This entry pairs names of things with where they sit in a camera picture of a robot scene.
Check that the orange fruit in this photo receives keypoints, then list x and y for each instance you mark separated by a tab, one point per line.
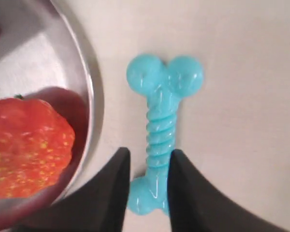
35	146

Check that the blue dumbbell toy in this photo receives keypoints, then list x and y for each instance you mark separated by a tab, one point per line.
164	86

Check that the round stainless steel plate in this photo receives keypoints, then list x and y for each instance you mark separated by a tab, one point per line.
40	56

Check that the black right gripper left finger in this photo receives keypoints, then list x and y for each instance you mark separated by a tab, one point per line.
98	206

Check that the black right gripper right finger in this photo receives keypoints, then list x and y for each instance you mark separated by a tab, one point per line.
196	205

